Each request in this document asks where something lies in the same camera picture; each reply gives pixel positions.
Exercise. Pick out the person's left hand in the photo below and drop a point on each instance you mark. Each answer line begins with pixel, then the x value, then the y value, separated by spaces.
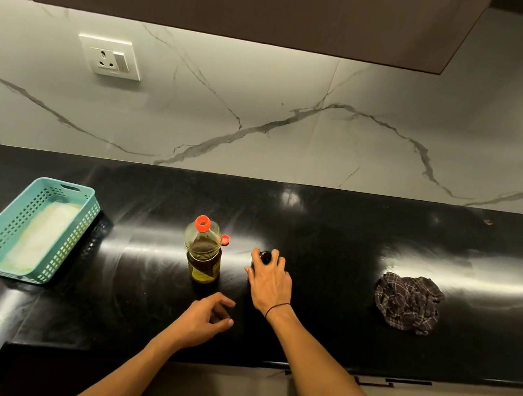
pixel 194 325

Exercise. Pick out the person's right hand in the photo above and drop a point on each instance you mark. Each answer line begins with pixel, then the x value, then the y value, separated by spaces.
pixel 270 285

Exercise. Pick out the person's right middle finger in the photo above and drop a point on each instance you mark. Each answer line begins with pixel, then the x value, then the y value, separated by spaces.
pixel 274 258

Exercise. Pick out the person's left thumb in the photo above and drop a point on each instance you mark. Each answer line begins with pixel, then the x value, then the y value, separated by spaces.
pixel 221 326

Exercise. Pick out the person's right thumb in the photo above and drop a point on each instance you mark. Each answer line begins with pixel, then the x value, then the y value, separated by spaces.
pixel 249 275

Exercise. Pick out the small dark bottle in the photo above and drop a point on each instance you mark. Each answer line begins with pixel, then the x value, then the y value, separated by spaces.
pixel 265 257

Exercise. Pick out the person's left forearm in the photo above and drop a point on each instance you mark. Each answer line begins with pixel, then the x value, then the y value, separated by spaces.
pixel 121 380

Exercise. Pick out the person's right forearm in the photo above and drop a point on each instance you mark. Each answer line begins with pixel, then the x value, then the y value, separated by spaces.
pixel 334 394

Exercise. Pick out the black wrist band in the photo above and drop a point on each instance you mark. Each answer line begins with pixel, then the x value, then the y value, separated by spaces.
pixel 278 307

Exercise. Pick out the oil bottle with red cap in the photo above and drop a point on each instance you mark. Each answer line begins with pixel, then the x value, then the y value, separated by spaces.
pixel 203 255

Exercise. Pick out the dark plaid cloth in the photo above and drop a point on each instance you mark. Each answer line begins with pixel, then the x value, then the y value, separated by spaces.
pixel 407 302

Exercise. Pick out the white cloth liner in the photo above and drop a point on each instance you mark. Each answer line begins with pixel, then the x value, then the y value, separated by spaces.
pixel 40 239

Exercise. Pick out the white wall socket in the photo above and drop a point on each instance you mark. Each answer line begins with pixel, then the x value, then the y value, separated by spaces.
pixel 110 58

